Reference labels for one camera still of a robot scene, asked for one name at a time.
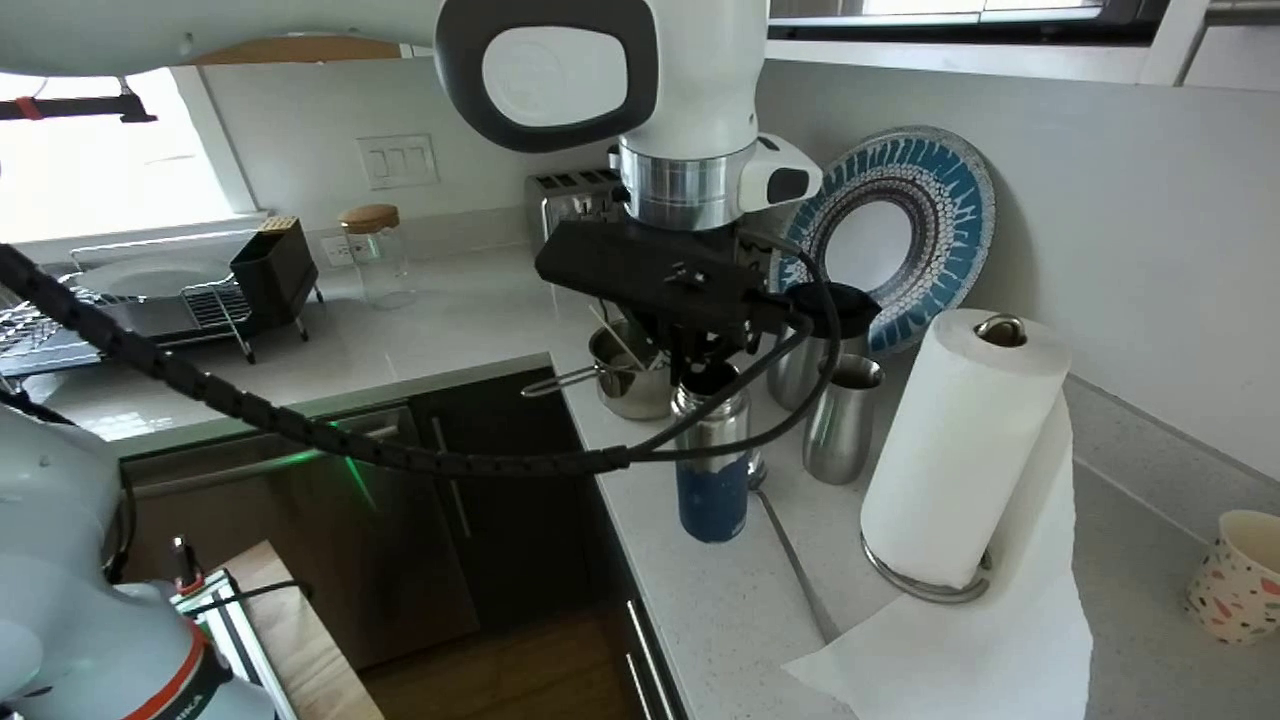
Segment steel saucepan with handle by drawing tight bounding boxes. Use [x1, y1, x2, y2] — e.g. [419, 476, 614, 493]
[515, 325, 681, 427]

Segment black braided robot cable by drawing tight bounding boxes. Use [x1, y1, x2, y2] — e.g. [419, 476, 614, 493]
[0, 239, 849, 478]

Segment white paper towel roll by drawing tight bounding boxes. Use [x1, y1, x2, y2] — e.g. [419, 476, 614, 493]
[781, 308, 1100, 720]

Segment wire dish rack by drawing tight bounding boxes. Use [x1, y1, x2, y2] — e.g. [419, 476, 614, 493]
[53, 218, 273, 367]

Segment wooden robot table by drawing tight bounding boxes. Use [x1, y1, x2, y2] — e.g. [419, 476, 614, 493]
[211, 535, 388, 720]

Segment open steel cup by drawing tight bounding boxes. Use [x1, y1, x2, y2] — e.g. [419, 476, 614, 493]
[799, 356, 890, 486]

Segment built-in steel microwave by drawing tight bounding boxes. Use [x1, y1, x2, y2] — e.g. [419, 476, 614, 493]
[766, 0, 1179, 43]

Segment glass jar wooden lid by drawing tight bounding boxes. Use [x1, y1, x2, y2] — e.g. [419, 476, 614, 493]
[331, 199, 410, 303]

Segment steel cabinet door handle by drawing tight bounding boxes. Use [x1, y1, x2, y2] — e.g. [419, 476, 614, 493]
[429, 413, 478, 544]

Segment patterned paper cup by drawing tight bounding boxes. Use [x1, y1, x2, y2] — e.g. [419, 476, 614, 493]
[1184, 506, 1280, 653]

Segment blue white decorative plate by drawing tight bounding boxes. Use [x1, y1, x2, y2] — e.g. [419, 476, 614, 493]
[777, 123, 999, 359]

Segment blue steel flask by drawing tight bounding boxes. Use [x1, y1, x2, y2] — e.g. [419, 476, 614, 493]
[669, 375, 759, 546]

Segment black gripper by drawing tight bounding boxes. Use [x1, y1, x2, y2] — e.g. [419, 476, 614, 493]
[604, 278, 804, 407]

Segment black cutlery holder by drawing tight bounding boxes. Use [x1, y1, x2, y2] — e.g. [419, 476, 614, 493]
[233, 214, 325, 337]

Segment steel canister black lid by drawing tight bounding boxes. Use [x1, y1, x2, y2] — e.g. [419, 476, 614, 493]
[766, 282, 885, 413]

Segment steel toaster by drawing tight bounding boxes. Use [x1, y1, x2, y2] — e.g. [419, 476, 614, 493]
[528, 164, 634, 244]

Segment dark base cabinet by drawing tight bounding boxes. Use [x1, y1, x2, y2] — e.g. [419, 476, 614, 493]
[117, 356, 634, 670]
[594, 524, 698, 720]

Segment white wall switch plate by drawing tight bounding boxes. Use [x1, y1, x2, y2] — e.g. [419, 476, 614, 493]
[358, 128, 443, 197]

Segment black boom orange clamps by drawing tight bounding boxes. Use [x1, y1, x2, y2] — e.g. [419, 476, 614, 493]
[0, 87, 144, 128]

